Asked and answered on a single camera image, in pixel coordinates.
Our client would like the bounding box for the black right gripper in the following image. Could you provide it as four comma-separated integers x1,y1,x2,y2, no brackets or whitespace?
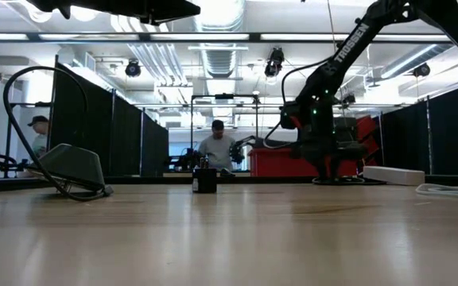
292,129,368,180

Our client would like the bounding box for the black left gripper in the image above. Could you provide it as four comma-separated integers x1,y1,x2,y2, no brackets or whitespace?
72,0,201,25

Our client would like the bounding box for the white power strip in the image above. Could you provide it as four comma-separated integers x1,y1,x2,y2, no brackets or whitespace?
363,165,426,187

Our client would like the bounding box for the white USB cable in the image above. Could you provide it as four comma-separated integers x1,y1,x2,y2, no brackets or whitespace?
414,182,458,201

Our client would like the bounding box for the small black plug adapter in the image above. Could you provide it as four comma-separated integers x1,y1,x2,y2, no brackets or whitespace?
192,157,218,195

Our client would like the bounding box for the black desktop charging hub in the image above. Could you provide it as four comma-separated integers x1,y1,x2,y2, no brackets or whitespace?
28,142,107,192

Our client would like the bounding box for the black overhead rig beam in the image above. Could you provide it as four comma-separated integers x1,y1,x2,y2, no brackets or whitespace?
0,30,455,44

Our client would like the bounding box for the black monitor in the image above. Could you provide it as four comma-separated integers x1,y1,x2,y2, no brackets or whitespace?
332,116,360,144

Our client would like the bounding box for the red plastic bin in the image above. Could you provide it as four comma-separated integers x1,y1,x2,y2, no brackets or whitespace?
247,146,359,178

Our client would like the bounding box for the red shelf rack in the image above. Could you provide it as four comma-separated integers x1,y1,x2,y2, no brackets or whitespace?
355,114,382,168

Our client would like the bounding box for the dark grey bin lid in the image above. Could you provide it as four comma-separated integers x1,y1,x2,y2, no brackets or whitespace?
254,137,293,150

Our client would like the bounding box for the black partition panel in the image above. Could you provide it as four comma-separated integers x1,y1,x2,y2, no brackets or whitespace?
140,110,170,178
111,89,143,178
379,99,431,176
49,55,115,178
427,78,458,176

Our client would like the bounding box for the person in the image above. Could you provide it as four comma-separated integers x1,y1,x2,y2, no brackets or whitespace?
27,114,51,158
196,118,238,172

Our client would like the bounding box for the beige wooden desk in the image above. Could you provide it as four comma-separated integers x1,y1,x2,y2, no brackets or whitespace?
161,170,254,179

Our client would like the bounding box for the black aluminium table frame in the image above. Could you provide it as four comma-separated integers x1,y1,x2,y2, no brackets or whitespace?
0,174,458,195

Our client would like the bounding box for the silver ceiling air duct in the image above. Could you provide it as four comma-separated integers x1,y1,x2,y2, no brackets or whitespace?
192,0,250,79

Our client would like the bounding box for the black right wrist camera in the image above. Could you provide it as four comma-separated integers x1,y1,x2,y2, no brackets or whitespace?
279,101,302,131

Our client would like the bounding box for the black background rig frame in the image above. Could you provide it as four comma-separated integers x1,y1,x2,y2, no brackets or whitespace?
189,93,259,151
4,101,54,179

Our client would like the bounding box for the black hub power cord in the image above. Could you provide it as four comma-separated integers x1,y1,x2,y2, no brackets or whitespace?
2,65,115,203

